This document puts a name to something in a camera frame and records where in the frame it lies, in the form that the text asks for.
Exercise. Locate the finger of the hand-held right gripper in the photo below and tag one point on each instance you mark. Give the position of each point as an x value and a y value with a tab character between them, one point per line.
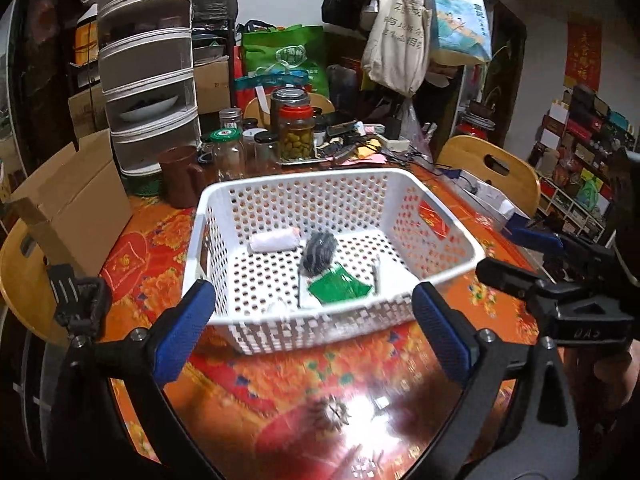
535	237
510	275

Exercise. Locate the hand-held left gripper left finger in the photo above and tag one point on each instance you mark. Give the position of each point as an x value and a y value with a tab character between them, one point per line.
182	330

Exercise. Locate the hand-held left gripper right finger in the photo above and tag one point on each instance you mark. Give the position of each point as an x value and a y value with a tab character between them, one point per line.
442	330

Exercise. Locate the green foil packet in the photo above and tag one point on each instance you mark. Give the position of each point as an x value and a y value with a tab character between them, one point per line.
337	287

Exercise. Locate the pink and white towel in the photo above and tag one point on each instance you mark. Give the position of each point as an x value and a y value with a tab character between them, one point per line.
275	241

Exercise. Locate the dark knitted cloth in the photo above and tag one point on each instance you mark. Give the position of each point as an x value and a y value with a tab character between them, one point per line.
317	252

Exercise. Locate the white perforated plastic basket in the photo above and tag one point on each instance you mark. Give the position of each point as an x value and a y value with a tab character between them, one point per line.
350	195

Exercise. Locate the person's right hand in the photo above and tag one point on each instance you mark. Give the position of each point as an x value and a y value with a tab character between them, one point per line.
620	375

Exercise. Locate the blue and white box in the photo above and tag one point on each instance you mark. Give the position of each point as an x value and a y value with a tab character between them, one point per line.
485	192

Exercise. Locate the shelf with boxes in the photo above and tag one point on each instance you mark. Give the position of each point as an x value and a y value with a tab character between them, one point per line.
575	160

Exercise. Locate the black clamp holder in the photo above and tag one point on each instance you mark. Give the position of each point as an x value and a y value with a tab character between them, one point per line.
75	290

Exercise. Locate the green woven mat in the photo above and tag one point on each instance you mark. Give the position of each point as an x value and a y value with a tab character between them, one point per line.
146	187

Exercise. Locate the brown plastic mug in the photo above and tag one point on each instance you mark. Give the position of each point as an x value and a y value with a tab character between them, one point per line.
180	175

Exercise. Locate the open cardboard box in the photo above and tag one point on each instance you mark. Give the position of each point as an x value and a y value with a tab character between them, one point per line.
75	210

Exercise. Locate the clear plastic bag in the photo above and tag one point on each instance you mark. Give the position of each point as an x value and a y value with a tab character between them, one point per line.
414	127

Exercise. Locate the white power strip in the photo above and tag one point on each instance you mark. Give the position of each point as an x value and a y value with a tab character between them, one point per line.
392	142

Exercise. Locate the glass jar with green lid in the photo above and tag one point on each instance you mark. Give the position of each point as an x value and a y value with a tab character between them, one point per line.
227	155

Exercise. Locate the glass jar with black lid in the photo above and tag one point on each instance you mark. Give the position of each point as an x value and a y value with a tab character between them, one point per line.
266	152

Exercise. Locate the small jar with silver lid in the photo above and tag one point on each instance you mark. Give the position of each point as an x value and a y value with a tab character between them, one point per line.
231	119

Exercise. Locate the glass jar with red lid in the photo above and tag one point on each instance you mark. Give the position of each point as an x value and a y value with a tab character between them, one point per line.
296	135

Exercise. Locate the blue illustrated paper bag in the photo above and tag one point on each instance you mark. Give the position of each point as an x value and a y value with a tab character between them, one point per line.
457	22

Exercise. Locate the beige canvas tote bag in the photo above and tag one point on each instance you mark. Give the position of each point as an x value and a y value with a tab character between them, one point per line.
397	35

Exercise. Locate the brown carton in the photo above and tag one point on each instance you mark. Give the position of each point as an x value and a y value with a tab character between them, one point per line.
210	85

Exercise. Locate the red and blue bag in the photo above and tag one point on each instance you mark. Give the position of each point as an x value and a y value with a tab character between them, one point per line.
250	90

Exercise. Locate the metal can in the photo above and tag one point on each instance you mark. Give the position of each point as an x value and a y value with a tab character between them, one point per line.
287	97

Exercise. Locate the tiered grey food cover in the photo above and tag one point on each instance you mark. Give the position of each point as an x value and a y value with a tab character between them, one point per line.
145	65

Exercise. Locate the green shopping bag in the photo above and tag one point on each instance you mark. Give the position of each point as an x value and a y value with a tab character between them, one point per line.
285	55

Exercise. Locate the red wall poster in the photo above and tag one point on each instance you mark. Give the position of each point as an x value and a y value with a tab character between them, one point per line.
582	55

